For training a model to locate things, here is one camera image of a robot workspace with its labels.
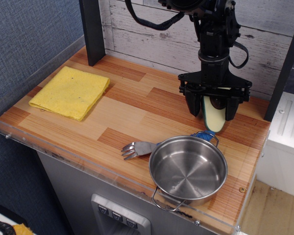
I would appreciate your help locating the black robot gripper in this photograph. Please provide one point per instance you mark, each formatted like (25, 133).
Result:
(214, 79)

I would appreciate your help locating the toy avocado half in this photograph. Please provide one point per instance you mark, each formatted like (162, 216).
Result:
(214, 112)

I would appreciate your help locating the stainless steel pot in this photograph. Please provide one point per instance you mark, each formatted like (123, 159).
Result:
(188, 170)

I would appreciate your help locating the white ridged side counter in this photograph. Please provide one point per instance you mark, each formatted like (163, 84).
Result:
(275, 166)

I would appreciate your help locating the yellow folded cloth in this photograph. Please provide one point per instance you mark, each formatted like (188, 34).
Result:
(71, 93)

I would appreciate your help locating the clear acrylic edge guard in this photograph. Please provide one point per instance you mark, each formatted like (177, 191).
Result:
(141, 102)

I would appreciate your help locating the silver dispenser button panel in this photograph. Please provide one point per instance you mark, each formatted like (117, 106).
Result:
(114, 219)

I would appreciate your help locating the grey toy cabinet front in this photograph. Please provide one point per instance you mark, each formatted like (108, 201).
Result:
(129, 184)

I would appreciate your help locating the blue handled metal fork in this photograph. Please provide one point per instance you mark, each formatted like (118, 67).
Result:
(141, 148)

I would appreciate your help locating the right black upright post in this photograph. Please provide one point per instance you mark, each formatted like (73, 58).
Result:
(281, 83)

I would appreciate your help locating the black upright post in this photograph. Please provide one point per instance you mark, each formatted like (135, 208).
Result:
(92, 27)
(281, 83)

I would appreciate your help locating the left black upright post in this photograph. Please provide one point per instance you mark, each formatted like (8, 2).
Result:
(92, 27)

